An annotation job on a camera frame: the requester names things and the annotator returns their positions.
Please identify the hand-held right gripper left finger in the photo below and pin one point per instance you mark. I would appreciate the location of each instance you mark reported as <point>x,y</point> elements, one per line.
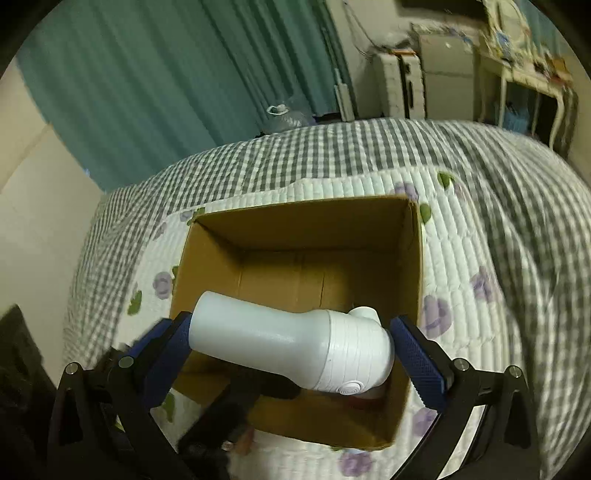
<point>162,354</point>

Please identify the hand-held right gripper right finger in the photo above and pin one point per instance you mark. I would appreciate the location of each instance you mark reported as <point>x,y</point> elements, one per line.
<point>419,364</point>

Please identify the white plastic handheld device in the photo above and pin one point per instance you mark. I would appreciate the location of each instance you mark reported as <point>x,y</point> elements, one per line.
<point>286,339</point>

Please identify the brown cardboard box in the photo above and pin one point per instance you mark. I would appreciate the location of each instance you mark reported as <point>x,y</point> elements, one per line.
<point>295,249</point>

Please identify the white floral quilted blanket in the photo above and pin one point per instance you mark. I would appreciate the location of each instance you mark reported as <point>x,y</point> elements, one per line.
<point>466,286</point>

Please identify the dark cloth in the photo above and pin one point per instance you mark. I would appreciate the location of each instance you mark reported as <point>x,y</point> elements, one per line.
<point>21,369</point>

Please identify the grey checkered bed cover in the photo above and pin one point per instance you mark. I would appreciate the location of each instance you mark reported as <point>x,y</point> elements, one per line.
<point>323,147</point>

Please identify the clear plastic bottle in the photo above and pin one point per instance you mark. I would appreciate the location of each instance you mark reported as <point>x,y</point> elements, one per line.
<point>282,119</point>

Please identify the blue item under desk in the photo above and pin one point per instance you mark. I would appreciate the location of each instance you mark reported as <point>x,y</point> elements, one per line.
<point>516,117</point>

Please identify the teal curtain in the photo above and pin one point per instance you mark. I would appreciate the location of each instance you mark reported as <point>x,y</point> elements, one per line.
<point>152,83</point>

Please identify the white appliance with black stripe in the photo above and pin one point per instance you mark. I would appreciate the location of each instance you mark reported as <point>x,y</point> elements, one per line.
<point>397,87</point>

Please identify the white upright stick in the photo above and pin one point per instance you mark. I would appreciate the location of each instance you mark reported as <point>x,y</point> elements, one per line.
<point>344,97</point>

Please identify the grey white cabinet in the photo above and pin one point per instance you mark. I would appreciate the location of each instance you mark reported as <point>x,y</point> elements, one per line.
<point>448,76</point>

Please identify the white ornate desk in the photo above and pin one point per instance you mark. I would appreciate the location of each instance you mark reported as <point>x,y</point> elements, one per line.
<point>521,76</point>

